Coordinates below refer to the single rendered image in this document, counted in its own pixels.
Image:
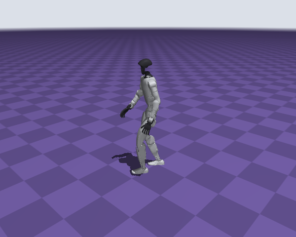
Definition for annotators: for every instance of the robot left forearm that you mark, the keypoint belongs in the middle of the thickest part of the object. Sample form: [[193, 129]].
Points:
[[154, 111]]

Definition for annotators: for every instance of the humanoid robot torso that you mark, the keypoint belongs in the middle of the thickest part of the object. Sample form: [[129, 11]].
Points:
[[147, 94]]

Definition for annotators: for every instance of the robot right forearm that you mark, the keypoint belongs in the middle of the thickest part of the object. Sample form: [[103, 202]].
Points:
[[134, 101]]

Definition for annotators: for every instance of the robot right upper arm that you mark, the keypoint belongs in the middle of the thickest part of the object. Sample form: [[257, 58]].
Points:
[[140, 92]]

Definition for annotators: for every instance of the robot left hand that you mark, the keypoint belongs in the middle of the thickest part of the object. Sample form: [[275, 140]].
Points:
[[147, 127]]

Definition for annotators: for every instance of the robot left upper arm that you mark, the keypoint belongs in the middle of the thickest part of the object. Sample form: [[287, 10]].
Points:
[[153, 87]]

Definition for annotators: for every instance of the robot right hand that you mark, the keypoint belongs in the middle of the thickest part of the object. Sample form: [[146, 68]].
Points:
[[122, 114]]

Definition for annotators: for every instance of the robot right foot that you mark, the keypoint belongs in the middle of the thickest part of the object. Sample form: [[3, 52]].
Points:
[[155, 162]]

